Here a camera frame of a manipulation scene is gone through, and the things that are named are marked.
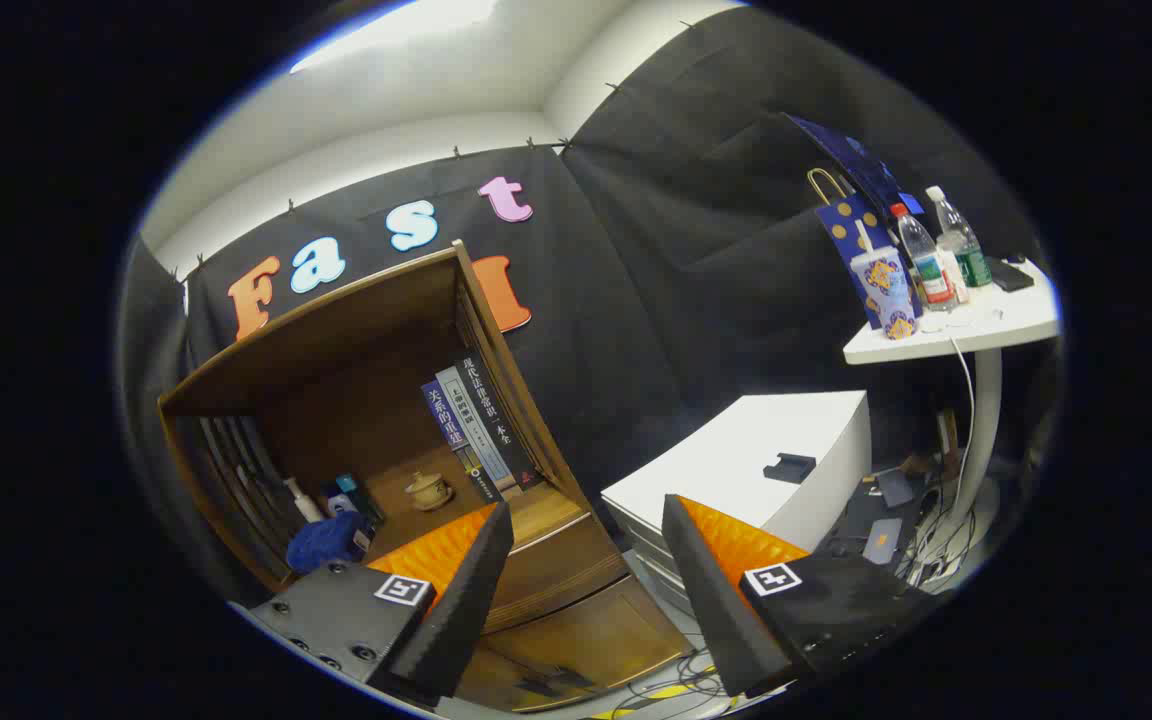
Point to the teal cylindrical bottle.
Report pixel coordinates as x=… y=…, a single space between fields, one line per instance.
x=361 y=497

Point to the white round table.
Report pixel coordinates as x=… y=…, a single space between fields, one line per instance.
x=936 y=340

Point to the green label water bottle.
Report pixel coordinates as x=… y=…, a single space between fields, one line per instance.
x=966 y=255

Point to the brown wooden cabinet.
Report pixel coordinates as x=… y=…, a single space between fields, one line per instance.
x=336 y=350

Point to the white drawer unit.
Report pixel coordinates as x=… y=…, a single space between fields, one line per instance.
x=736 y=450

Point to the dark blue paper bag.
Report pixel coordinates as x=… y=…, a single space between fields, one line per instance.
x=861 y=165

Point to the patterned paper cup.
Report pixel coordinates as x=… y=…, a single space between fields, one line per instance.
x=886 y=290

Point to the blue gold-dotted paper bag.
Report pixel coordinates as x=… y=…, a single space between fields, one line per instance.
x=851 y=235

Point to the wooden countertop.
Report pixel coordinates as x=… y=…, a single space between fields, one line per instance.
x=386 y=525

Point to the small dark grey box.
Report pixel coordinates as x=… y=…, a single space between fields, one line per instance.
x=883 y=542

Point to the white pump bottle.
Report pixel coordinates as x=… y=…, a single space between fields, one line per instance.
x=304 y=505

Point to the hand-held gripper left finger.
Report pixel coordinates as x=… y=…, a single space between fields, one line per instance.
x=466 y=600

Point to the flat black case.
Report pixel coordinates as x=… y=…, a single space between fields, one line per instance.
x=1008 y=275

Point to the white blue lotion bottle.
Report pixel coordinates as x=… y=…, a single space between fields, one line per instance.
x=341 y=503

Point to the small black holder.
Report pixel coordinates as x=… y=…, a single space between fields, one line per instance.
x=788 y=468

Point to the wooden drawer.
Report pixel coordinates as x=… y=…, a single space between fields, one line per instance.
x=556 y=570

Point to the yellow black floor tape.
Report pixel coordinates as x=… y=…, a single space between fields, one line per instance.
x=666 y=692

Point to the red label water bottle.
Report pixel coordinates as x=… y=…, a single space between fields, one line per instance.
x=926 y=265

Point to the pale spine book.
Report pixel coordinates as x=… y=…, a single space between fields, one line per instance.
x=476 y=420

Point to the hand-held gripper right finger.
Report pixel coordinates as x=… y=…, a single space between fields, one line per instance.
x=711 y=600

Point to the blue folded towel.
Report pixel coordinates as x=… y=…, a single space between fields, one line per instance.
x=326 y=540

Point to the beige lidded teacup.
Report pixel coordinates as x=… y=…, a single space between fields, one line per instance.
x=428 y=490

